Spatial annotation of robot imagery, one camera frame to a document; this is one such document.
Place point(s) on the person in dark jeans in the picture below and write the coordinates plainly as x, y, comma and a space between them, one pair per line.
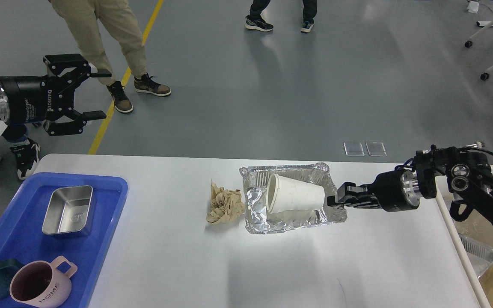
25, 150

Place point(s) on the right floor outlet plate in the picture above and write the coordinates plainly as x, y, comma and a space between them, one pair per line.
376, 149

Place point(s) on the aluminium foil tray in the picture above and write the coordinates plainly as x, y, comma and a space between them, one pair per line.
257, 218

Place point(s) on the white paper cup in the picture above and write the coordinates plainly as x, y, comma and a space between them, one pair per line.
285, 194

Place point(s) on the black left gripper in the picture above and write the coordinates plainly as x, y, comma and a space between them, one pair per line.
30, 99

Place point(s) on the pink mug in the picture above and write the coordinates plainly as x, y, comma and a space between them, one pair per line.
43, 284

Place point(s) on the left floor outlet plate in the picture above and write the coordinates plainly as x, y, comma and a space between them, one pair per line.
354, 149

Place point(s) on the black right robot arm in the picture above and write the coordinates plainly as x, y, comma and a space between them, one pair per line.
467, 170

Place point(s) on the foil tray inside bin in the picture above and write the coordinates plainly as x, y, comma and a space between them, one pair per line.
479, 254

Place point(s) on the brown paper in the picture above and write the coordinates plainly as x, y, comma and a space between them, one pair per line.
226, 205

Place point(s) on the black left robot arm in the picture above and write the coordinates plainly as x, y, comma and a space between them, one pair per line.
50, 98

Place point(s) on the stainless steel rectangular tray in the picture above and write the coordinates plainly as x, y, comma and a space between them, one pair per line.
70, 212

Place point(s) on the floor outlet plate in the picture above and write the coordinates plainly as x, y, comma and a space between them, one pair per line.
376, 149
354, 149

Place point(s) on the blue plastic tray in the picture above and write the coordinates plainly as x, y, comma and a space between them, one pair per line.
21, 235

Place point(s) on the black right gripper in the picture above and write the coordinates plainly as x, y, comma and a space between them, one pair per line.
393, 191

